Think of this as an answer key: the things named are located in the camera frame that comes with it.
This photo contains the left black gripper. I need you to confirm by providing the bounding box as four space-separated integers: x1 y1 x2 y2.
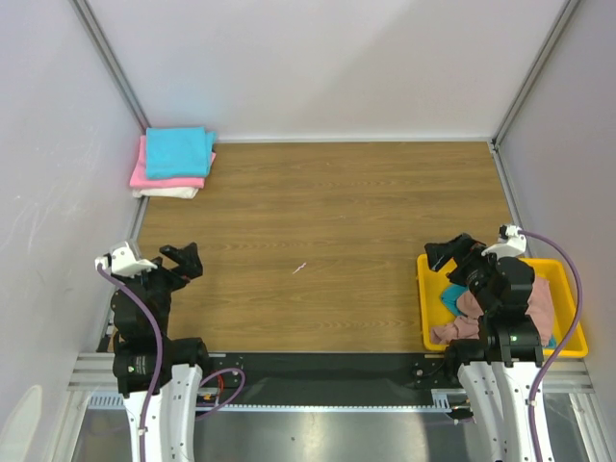
112 241 201 332

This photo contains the turquoise t shirt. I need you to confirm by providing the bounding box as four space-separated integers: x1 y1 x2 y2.
145 127 217 180
440 283 558 350

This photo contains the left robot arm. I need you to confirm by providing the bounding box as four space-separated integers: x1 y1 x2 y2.
99 241 212 461

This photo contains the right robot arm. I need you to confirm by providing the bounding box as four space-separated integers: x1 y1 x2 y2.
424 225 551 461

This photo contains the yellow plastic bin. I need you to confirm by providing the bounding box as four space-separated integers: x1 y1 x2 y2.
416 253 589 359

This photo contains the folded white t shirt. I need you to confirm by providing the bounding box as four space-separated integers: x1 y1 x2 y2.
132 187 199 199

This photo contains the folded pink t shirt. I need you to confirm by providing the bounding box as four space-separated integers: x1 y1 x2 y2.
129 136 215 189

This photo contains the dusty pink t shirt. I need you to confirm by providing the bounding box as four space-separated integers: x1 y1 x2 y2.
429 276 555 347

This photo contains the small pink thread scrap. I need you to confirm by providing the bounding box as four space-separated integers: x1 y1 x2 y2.
292 262 307 274

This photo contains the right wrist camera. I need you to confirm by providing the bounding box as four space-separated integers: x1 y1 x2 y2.
481 224 527 259

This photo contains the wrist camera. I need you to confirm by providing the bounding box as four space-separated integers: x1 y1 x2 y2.
481 224 527 259
94 240 158 278

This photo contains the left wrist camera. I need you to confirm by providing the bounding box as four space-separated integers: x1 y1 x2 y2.
94 240 158 278

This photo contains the aluminium front rail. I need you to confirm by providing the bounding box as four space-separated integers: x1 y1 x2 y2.
67 353 594 394

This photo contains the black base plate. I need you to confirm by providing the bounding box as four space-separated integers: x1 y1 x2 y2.
210 352 461 398

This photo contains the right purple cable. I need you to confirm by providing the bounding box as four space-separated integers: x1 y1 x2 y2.
517 229 584 462

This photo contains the white cable duct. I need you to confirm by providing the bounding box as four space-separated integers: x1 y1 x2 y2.
89 388 475 413

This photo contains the right aluminium frame post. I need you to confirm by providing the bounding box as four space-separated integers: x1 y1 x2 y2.
492 0 582 149

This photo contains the aluminium frame post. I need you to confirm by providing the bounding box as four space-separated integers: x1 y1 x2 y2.
492 0 582 149
68 0 150 134

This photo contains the left aluminium frame post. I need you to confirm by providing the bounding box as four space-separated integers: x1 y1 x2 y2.
68 0 150 134

